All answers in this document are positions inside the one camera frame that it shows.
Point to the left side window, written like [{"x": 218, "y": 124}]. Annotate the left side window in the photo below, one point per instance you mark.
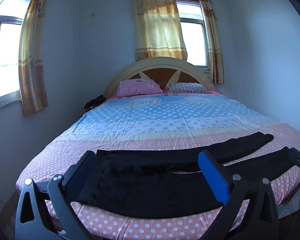
[{"x": 12, "y": 13}]

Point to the yellow curtain centre panel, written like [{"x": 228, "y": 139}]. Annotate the yellow curtain centre panel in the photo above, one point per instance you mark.
[{"x": 158, "y": 30}]

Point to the black pants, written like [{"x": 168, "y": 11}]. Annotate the black pants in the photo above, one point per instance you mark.
[{"x": 169, "y": 183}]

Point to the yellow curtain left window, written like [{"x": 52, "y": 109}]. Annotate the yellow curtain left window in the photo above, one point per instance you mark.
[{"x": 30, "y": 64}]

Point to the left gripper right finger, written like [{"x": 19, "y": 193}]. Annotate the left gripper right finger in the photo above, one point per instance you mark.
[{"x": 217, "y": 177}]

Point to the rear window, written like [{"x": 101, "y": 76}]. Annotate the rear window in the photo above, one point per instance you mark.
[{"x": 194, "y": 33}]

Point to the bed with polka dot sheet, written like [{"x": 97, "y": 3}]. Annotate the bed with polka dot sheet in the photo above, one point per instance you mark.
[{"x": 153, "y": 122}]

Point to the yellow curtain panel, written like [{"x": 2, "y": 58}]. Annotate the yellow curtain panel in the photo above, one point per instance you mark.
[
  {"x": 158, "y": 30},
  {"x": 215, "y": 55}
]

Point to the black bag beside bed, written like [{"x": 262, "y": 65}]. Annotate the black bag beside bed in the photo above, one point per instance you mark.
[{"x": 94, "y": 103}]

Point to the striped grey pillow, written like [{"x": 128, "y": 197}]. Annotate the striped grey pillow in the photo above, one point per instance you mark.
[{"x": 187, "y": 88}]

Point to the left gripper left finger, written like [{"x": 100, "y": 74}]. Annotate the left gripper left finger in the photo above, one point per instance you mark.
[{"x": 77, "y": 175}]

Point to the cream wooden headboard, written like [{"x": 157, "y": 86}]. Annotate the cream wooden headboard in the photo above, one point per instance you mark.
[{"x": 163, "y": 70}]

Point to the yellow curtain right panel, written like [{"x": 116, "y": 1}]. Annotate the yellow curtain right panel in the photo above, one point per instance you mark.
[{"x": 215, "y": 55}]

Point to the pink pillow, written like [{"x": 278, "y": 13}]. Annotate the pink pillow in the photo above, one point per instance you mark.
[{"x": 134, "y": 87}]

